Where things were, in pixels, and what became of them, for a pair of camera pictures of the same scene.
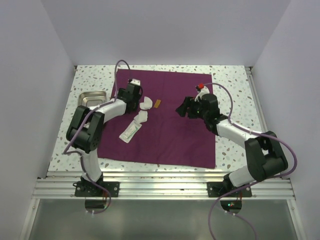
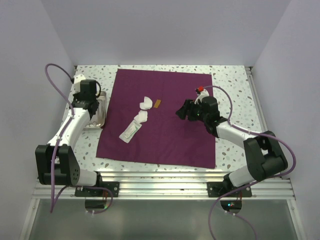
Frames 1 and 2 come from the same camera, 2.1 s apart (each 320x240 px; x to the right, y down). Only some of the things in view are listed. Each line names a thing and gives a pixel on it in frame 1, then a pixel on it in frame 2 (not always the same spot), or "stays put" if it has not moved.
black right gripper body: x=196 y=110 stays put
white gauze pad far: x=147 y=104 stays put
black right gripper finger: x=182 y=109 stays put
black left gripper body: x=136 y=102 -> x=77 y=96
